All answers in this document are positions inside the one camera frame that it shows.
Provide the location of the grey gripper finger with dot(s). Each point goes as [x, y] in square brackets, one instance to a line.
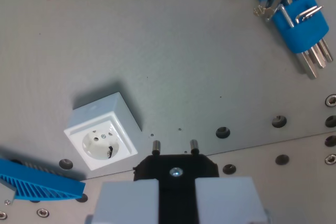
[126, 203]
[225, 200]

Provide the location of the black two-pin plug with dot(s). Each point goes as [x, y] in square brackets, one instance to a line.
[177, 192]

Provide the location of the white socket box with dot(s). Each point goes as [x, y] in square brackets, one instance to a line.
[105, 129]

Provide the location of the silver socket head screw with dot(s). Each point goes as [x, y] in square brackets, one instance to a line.
[42, 212]
[330, 159]
[330, 100]
[2, 215]

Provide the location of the dark recessed screw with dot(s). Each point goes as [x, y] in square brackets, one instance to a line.
[330, 140]
[65, 163]
[331, 121]
[229, 169]

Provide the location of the blue ribbed plastic part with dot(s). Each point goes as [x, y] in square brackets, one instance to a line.
[42, 184]

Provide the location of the short silver hex key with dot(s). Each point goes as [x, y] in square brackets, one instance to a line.
[325, 49]

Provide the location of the blue hex key holder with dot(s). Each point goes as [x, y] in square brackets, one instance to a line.
[302, 33]

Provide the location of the medium silver hex key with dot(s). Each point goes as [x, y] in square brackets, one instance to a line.
[268, 12]

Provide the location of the large silver hex key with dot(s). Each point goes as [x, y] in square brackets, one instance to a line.
[286, 15]

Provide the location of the thin silver hex key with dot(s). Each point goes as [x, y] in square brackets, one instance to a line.
[305, 14]

